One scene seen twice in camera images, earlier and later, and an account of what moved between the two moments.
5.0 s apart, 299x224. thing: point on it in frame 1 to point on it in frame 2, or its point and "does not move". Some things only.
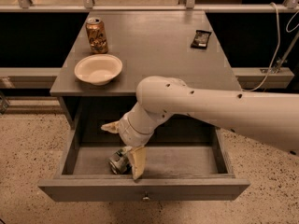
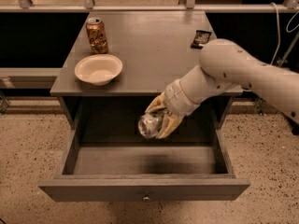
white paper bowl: (99, 69) does not move
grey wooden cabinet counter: (149, 44) does not move
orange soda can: (96, 35) does not move
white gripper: (128, 132) to (176, 99)
